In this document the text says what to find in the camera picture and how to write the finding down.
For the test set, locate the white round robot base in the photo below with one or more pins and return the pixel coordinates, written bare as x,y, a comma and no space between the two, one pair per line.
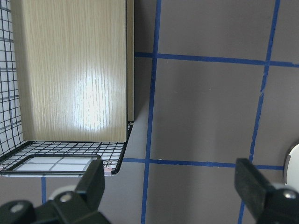
291,167

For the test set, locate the black wire mesh basket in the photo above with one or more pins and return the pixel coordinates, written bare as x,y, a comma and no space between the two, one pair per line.
26,158

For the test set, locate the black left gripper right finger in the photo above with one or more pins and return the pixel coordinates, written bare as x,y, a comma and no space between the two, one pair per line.
268,203

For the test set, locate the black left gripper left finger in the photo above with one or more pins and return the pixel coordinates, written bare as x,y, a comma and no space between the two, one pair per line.
79,206

